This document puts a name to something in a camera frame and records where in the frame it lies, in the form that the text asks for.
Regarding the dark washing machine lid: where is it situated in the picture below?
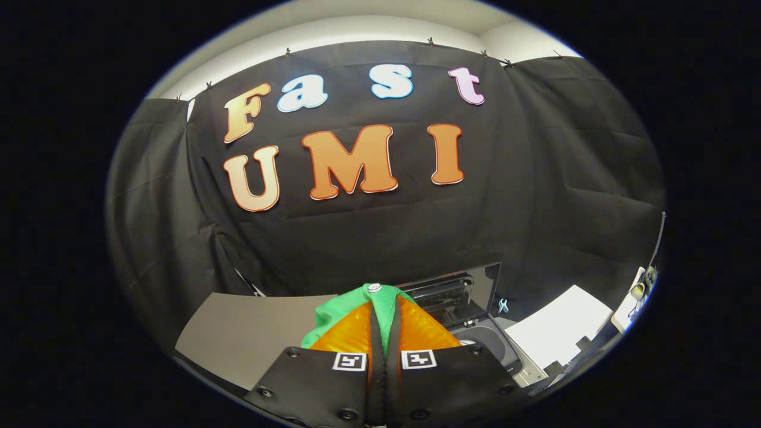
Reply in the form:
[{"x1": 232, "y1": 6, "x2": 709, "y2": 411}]
[{"x1": 395, "y1": 262, "x2": 501, "y2": 328}]

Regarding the grey side table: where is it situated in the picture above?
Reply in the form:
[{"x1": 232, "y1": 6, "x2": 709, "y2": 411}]
[{"x1": 175, "y1": 292, "x2": 339, "y2": 390}]

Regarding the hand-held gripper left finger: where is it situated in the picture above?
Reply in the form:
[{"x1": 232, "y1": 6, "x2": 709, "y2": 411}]
[{"x1": 245, "y1": 300, "x2": 386, "y2": 428}]

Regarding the dark stand pole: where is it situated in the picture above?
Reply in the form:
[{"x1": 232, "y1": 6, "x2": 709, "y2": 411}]
[{"x1": 647, "y1": 211, "x2": 666, "y2": 274}]

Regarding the white shelf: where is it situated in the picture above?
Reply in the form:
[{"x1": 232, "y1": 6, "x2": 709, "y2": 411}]
[{"x1": 611, "y1": 266, "x2": 658, "y2": 333}]

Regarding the grey washing machine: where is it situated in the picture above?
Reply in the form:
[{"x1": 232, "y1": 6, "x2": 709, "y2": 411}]
[{"x1": 395, "y1": 262, "x2": 549, "y2": 390}]

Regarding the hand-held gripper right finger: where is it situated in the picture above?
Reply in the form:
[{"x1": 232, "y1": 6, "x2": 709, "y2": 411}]
[{"x1": 383, "y1": 295, "x2": 524, "y2": 427}]

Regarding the black backdrop cloth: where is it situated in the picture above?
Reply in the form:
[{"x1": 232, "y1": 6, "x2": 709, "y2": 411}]
[{"x1": 106, "y1": 40, "x2": 666, "y2": 357}]

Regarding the green garment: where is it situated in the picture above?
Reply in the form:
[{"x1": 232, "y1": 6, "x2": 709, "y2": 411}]
[{"x1": 301, "y1": 283, "x2": 417, "y2": 357}]

